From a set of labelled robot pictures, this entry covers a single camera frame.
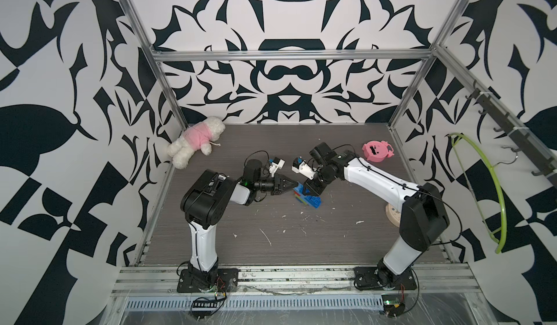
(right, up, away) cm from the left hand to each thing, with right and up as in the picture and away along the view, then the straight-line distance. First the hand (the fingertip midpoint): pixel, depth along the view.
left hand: (296, 182), depth 87 cm
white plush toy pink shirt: (-45, +19, +17) cm, 51 cm away
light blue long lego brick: (+7, -7, -3) cm, 10 cm away
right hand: (+4, -1, -1) cm, 4 cm away
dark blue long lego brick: (+1, -2, -2) cm, 3 cm away
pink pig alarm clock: (+40, +12, +18) cm, 45 cm away
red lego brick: (0, -5, +1) cm, 5 cm away
